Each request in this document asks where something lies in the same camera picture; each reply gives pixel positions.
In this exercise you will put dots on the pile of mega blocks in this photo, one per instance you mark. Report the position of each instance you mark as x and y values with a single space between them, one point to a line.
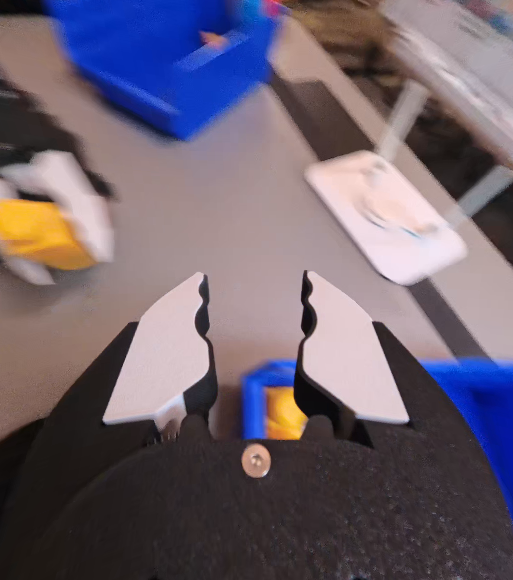
283 412

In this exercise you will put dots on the white tablet stand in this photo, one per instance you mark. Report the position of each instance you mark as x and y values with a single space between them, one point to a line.
374 204

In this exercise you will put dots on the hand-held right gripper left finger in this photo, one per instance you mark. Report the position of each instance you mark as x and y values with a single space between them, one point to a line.
156 362

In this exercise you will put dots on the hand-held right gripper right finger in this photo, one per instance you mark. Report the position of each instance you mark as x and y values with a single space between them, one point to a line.
351 362

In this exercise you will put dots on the blue plastic bin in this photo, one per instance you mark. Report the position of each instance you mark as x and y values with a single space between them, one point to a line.
125 54
501 408

